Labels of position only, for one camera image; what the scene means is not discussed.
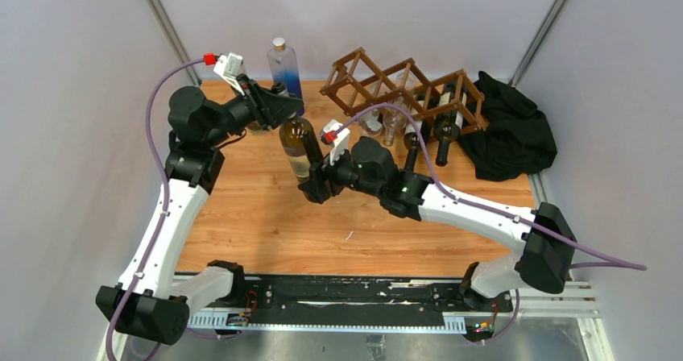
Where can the brown wooden wine rack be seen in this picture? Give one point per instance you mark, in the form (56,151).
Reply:
(356,83)

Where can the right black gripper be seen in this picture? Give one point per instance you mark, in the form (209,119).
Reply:
(319,174)

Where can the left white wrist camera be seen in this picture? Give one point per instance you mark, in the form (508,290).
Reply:
(228,67)

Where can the blue square glass bottle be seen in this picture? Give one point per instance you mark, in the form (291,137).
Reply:
(283,65)

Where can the olive green wine bottle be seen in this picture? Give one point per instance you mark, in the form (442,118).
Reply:
(300,144)

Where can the clear bottle black cap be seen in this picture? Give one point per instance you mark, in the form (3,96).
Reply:
(371,123)

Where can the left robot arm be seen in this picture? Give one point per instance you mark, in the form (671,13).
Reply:
(145,302)

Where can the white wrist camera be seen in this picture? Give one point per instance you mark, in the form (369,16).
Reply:
(228,67)
(336,136)

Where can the clear glass bottle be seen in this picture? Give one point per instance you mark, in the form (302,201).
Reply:
(393,121)

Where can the dark wine bottle left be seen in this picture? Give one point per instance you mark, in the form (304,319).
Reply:
(412,143)

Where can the black cloth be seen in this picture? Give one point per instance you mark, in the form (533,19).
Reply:
(518,139)

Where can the dark wine bottle right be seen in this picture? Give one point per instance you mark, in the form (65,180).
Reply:
(448,125)

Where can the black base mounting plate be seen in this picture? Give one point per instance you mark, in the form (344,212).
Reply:
(349,303)

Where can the clear bottle black label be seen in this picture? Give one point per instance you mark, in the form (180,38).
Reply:
(255,129)

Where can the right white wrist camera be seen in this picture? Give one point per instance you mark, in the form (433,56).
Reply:
(336,136)

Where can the dark wine bottle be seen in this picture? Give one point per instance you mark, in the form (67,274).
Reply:
(448,125)
(412,143)

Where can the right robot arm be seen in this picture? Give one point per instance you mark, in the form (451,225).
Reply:
(540,240)

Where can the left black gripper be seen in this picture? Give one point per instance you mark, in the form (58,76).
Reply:
(269,109)

